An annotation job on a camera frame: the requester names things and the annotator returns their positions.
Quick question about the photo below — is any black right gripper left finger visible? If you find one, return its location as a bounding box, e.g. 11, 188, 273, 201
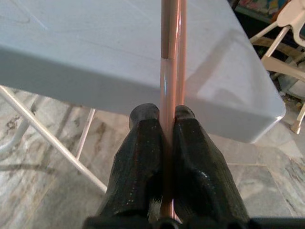
95, 102, 165, 218

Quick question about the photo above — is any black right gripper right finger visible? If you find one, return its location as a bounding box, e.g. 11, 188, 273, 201
173, 104, 250, 221

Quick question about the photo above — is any pink clothes hanger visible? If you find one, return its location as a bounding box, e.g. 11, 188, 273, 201
159, 0, 188, 218

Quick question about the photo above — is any grey folding table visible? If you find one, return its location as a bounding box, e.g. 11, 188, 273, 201
0, 0, 286, 193

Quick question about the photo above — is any cream baby high chair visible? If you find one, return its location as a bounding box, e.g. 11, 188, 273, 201
249, 0, 305, 134

